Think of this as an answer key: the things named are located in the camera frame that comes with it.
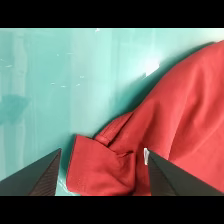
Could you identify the red T-shirt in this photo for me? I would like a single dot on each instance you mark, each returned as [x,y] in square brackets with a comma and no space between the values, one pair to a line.
[180,126]

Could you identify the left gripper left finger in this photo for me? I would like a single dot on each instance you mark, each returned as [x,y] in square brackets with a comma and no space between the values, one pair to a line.
[40,178]

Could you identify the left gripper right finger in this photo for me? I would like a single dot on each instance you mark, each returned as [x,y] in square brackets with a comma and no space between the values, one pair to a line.
[170,180]

